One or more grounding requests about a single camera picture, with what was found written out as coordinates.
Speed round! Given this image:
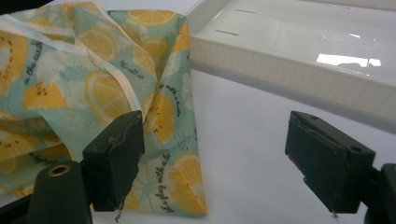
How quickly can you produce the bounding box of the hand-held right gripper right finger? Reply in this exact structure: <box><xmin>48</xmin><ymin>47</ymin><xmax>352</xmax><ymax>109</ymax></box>
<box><xmin>284</xmin><ymin>110</ymin><xmax>376</xmax><ymax>215</ymax></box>

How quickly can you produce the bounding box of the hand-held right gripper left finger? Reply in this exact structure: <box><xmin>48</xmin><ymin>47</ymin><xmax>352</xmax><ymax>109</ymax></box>
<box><xmin>81</xmin><ymin>109</ymin><xmax>146</xmax><ymax>213</ymax></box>

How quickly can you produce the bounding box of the lemon print cloth bag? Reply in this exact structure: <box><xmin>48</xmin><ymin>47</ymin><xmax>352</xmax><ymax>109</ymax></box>
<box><xmin>0</xmin><ymin>1</ymin><xmax>208</xmax><ymax>217</ymax></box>

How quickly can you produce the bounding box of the white plastic tray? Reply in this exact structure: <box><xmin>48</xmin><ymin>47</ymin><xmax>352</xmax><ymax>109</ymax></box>
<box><xmin>186</xmin><ymin>0</ymin><xmax>396</xmax><ymax>134</ymax></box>

